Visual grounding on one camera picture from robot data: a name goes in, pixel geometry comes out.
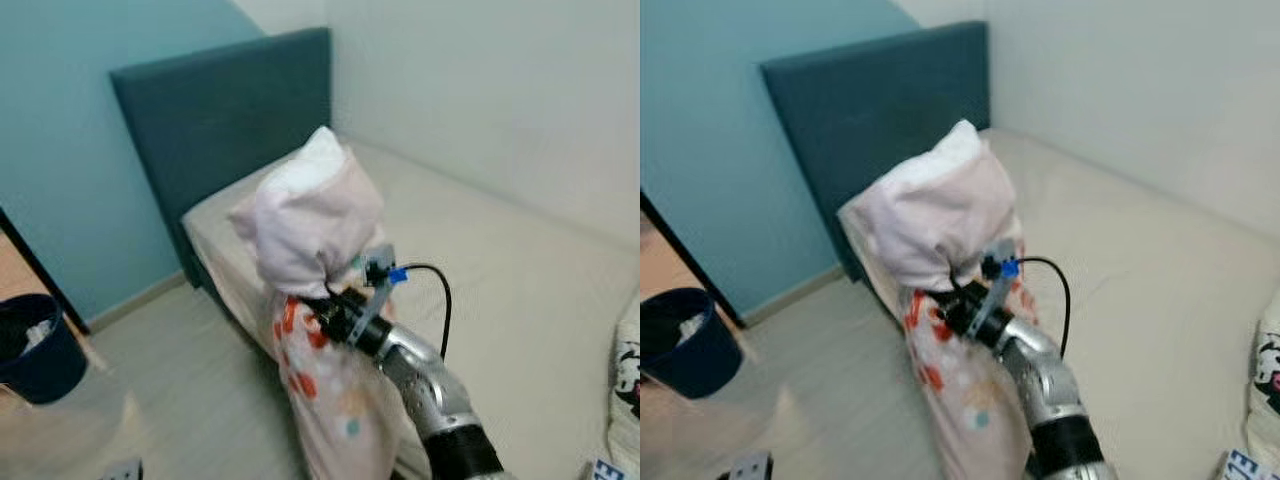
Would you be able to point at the pink patterned pillow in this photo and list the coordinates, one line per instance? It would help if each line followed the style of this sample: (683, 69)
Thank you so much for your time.
(310, 220)
(940, 215)

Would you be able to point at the cream cartoon print blanket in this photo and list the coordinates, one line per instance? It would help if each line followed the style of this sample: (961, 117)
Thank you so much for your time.
(1265, 370)
(625, 380)

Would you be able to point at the white and blue printed box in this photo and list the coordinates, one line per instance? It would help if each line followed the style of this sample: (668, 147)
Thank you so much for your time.
(607, 470)
(1252, 466)

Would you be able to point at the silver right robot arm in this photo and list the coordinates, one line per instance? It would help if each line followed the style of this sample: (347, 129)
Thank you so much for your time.
(440, 400)
(1060, 395)

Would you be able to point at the cream sheeted mattress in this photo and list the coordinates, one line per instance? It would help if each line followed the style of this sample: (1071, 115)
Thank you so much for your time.
(1150, 280)
(520, 300)

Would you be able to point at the dark blue waste bin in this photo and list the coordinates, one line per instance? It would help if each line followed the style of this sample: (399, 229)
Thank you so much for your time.
(695, 365)
(45, 370)

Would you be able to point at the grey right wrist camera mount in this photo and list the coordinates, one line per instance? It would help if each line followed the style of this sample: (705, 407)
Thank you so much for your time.
(378, 285)
(1000, 280)

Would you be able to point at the black door frame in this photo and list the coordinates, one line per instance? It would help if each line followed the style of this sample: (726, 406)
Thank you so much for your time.
(45, 270)
(690, 260)

